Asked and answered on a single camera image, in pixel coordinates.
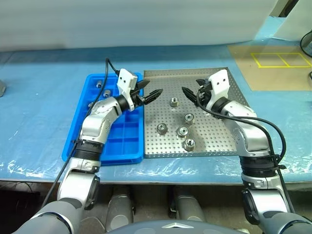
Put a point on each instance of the metal nut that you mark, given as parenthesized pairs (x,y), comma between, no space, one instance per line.
(182,131)
(174,102)
(189,143)
(188,118)

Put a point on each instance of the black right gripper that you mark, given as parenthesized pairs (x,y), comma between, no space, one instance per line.
(206,93)

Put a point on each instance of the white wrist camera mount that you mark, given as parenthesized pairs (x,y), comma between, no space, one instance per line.
(124,79)
(219,83)

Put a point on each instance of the grey left robot leg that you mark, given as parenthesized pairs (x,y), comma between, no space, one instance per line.
(120,209)

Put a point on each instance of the grey right robot leg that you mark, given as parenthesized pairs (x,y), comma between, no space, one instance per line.
(187,204)

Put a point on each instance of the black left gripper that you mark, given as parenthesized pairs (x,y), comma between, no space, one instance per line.
(137,98)

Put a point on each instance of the grey robot leg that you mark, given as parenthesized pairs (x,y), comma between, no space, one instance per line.
(187,204)
(120,209)

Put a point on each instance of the yellow tape rectangle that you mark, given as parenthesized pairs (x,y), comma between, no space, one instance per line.
(280,66)

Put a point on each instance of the blue plastic table cover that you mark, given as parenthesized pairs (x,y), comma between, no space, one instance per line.
(36,122)

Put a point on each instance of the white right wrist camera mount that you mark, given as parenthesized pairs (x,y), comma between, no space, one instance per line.
(219,83)

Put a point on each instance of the perforated metal tray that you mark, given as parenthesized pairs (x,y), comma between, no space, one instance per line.
(165,85)

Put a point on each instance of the white board panel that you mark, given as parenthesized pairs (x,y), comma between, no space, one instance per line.
(280,19)

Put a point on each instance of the metal nut bottom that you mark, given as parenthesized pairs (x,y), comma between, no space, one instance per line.
(189,143)

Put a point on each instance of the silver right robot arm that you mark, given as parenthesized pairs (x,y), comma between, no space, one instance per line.
(248,131)

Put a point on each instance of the metal nut top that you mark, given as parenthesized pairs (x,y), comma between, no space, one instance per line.
(174,102)

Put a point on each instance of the grey robot torso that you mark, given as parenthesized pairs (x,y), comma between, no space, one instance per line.
(174,228)

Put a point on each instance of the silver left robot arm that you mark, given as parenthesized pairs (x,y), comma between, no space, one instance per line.
(95,126)

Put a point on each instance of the blue compartment tray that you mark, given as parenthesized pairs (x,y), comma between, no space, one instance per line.
(126,136)

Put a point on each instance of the grey metal object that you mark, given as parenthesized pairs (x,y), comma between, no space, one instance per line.
(2,89)

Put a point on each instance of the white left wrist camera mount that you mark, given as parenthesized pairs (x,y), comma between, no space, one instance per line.
(124,79)

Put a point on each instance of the brown table mat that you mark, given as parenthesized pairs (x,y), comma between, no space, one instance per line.
(268,78)

